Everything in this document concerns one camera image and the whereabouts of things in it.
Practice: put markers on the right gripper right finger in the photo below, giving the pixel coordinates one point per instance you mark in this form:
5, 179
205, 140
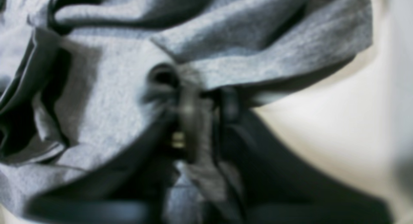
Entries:
278, 187

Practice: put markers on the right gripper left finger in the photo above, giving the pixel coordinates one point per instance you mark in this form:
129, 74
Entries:
132, 187

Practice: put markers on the dark grey t-shirt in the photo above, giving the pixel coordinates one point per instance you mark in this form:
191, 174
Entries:
83, 79

